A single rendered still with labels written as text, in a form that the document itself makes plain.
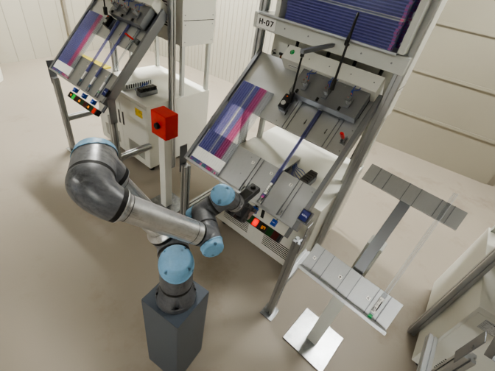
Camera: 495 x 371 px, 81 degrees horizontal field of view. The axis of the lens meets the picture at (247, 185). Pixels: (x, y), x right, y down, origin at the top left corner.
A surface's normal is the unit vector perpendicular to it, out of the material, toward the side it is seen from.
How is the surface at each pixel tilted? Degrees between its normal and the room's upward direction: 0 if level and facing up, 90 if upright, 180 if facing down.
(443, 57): 90
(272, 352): 0
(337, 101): 43
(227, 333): 0
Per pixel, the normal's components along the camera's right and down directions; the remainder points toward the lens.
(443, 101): -0.53, 0.47
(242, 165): -0.31, -0.28
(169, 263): 0.19, -0.68
